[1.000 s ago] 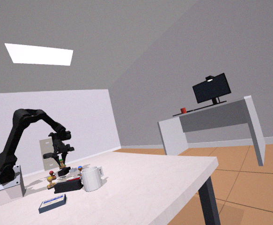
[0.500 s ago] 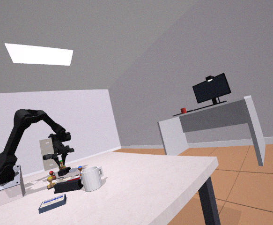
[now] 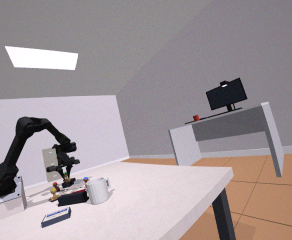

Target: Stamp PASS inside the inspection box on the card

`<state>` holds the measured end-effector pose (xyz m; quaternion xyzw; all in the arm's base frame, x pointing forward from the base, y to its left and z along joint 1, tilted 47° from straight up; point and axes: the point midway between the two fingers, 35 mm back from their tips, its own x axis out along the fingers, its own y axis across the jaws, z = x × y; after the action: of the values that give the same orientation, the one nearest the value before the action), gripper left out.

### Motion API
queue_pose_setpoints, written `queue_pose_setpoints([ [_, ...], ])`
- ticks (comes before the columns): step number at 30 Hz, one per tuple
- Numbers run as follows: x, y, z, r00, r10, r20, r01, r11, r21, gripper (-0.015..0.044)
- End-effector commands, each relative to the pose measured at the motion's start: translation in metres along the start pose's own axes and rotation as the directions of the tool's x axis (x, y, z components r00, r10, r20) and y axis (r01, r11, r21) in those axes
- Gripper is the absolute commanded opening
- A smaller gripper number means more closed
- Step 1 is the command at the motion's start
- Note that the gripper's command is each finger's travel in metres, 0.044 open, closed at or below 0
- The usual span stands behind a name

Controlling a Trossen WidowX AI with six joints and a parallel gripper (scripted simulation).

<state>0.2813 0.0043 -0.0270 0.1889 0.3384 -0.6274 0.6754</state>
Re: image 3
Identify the grey mug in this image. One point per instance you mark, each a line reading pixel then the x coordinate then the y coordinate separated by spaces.
pixel 98 190

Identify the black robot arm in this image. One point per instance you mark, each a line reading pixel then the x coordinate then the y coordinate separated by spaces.
pixel 25 128

